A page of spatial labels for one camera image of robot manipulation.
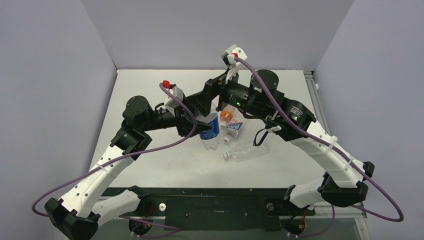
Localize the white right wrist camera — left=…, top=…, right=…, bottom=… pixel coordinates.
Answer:
left=220, top=44, right=248, bottom=84

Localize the white blue label bottle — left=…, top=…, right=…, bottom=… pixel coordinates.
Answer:
left=222, top=116, right=244, bottom=145

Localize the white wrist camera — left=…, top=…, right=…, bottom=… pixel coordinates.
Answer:
left=220, top=44, right=248, bottom=84
left=162, top=80, right=184, bottom=116

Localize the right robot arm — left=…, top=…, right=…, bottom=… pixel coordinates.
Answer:
left=187, top=69, right=375, bottom=214

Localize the orange drink bottle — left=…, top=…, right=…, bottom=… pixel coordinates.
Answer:
left=219, top=105, right=236, bottom=129

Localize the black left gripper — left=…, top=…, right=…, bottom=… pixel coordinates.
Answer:
left=141, top=94, right=213, bottom=137

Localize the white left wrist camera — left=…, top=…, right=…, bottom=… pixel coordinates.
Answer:
left=162, top=80, right=184, bottom=116

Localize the clear empty plastic bottle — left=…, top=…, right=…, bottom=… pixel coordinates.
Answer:
left=222, top=142, right=270, bottom=162

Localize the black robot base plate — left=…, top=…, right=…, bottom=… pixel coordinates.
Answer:
left=99, top=187, right=316, bottom=233

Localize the blue label water bottle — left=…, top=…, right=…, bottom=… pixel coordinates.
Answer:
left=196, top=112, right=220, bottom=151

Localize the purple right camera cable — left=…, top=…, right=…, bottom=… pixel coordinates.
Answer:
left=234, top=56, right=405, bottom=223

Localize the aluminium table edge rail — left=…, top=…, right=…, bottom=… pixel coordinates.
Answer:
left=303, top=71, right=371, bottom=240

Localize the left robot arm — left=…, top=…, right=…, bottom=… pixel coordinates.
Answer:
left=44, top=95, right=212, bottom=240

